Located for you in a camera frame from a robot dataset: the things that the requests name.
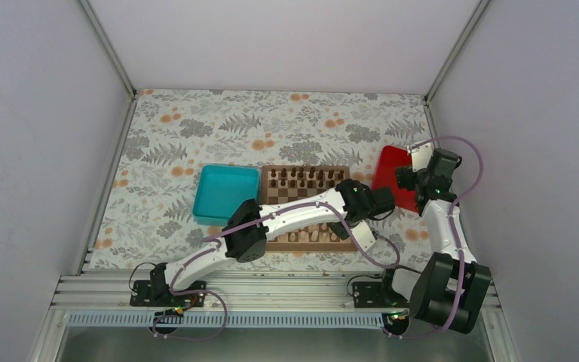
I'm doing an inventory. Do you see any wooden chessboard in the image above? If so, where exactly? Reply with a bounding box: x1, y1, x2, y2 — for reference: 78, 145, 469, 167
260, 165, 357, 253

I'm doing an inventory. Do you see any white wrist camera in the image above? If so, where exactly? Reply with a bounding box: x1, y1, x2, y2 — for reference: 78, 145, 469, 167
351, 221, 376, 253
406, 143, 434, 172

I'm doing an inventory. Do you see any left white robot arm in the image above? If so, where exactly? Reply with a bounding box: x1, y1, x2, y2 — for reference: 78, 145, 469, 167
147, 179, 395, 305

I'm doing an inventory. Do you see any floral patterned table mat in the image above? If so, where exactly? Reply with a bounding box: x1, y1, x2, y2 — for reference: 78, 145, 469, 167
89, 89, 431, 270

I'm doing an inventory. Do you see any aluminium frame post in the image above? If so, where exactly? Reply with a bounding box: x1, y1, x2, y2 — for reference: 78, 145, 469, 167
77, 0, 136, 98
425, 0, 492, 106

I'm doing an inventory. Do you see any aluminium frame post left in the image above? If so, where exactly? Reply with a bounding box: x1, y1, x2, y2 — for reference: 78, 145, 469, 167
77, 0, 136, 98

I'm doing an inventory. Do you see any aluminium frame post right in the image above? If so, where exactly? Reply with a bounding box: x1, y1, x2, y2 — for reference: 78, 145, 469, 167
425, 0, 492, 106

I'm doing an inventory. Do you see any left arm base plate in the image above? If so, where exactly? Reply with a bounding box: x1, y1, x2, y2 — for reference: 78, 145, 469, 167
129, 280, 205, 308

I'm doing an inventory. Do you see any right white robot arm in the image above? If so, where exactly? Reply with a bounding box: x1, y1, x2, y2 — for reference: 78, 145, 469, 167
378, 149, 492, 334

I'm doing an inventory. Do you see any teal plastic tray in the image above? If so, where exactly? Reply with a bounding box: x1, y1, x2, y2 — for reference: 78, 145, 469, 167
192, 164, 260, 226

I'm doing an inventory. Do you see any red plastic bin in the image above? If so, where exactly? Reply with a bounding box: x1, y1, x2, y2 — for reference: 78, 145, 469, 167
370, 146, 417, 212

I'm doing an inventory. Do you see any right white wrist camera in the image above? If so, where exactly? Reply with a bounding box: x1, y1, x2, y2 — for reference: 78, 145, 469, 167
406, 143, 434, 172

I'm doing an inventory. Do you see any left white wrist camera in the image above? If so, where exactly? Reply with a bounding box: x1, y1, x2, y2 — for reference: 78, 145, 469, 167
351, 221, 376, 253

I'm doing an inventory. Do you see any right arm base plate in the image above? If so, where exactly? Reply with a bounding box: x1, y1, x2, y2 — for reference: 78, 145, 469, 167
351, 281, 409, 308

